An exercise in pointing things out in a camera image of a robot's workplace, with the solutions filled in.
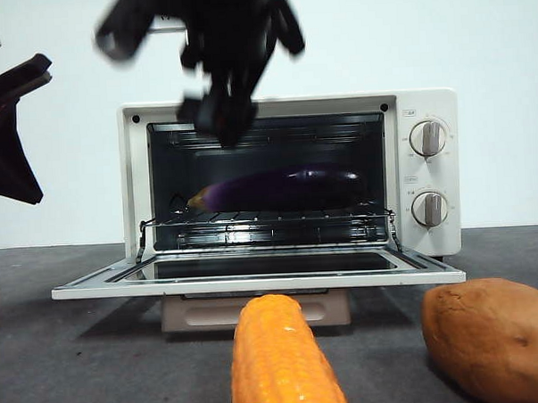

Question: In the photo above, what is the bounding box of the cream Toshiba toaster oven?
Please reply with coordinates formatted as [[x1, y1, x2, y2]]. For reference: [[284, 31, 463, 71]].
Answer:
[[116, 87, 465, 275]]

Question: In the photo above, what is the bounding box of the black cable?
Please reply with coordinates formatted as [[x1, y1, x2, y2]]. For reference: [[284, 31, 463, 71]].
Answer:
[[260, 0, 307, 59]]

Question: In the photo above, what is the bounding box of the glass oven door with handle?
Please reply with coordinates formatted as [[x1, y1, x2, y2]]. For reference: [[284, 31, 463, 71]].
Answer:
[[49, 239, 470, 341]]

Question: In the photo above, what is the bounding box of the purple eggplant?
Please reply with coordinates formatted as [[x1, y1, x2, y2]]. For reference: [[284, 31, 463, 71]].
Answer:
[[186, 160, 368, 218]]

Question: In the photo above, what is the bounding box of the orange corn cob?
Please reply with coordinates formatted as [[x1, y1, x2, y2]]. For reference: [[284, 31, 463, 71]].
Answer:
[[226, 290, 352, 403]]

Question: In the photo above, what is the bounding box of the beige round oven knob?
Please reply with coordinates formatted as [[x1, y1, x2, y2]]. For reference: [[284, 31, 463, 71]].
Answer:
[[410, 190, 451, 229], [409, 119, 449, 158]]

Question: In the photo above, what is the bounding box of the brown sweet potato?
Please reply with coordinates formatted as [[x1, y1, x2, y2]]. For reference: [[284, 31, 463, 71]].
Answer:
[[418, 276, 538, 403]]

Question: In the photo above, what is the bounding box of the metal wire oven rack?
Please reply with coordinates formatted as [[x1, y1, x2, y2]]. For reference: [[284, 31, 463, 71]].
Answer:
[[138, 203, 395, 237]]

